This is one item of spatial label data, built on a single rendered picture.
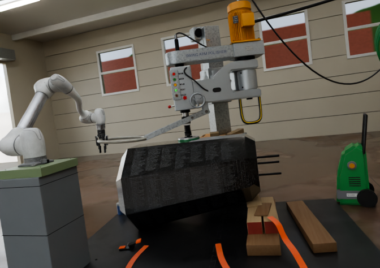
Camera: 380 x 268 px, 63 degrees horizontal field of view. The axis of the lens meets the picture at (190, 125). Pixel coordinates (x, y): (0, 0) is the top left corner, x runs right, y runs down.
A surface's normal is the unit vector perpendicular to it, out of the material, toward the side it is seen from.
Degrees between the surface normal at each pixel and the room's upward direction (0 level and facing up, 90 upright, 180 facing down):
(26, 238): 90
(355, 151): 90
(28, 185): 90
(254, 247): 90
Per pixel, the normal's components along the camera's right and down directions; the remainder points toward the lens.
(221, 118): 0.33, 0.01
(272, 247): -0.23, 0.08
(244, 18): 0.07, 0.04
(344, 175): -0.43, 0.10
